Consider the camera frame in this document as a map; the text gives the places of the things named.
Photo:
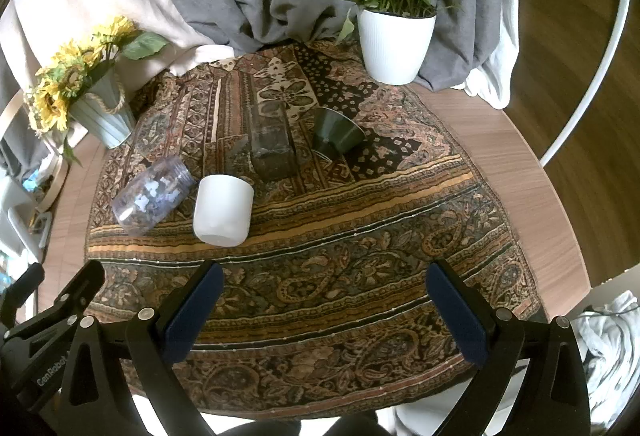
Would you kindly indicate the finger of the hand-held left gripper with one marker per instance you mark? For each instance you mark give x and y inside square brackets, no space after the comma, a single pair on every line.
[47,366]
[22,281]

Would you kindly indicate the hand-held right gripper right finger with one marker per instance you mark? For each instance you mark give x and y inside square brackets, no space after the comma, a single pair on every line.
[462,316]

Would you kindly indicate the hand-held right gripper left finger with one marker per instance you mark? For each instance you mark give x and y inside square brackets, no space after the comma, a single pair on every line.
[192,316]

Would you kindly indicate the white cup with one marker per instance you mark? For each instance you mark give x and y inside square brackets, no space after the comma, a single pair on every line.
[222,211]

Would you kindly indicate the square clear glass cup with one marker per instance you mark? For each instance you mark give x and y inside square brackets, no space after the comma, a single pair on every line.
[270,145]

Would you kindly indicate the dark green cup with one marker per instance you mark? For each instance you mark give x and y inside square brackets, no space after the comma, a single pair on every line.
[335,130]

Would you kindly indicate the white plastic rack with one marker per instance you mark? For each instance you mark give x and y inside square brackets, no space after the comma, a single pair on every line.
[15,221]

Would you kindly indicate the clear plastic jar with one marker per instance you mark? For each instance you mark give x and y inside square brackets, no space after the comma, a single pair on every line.
[150,196]

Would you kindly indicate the patterned paisley tablecloth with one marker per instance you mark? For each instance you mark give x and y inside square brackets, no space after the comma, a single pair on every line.
[350,241]

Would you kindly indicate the crumpled white clothing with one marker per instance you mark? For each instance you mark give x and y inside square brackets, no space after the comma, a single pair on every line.
[610,346]

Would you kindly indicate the sunflowers in pale green bucket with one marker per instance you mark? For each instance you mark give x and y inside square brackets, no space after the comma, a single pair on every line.
[107,115]

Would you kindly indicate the white curved tube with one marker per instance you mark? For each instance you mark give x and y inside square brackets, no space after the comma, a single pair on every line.
[590,85]

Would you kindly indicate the white curtain cloth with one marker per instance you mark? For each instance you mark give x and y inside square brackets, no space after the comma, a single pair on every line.
[505,45]

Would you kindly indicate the green plant in white pot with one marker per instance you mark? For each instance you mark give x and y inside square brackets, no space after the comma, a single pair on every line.
[395,45]

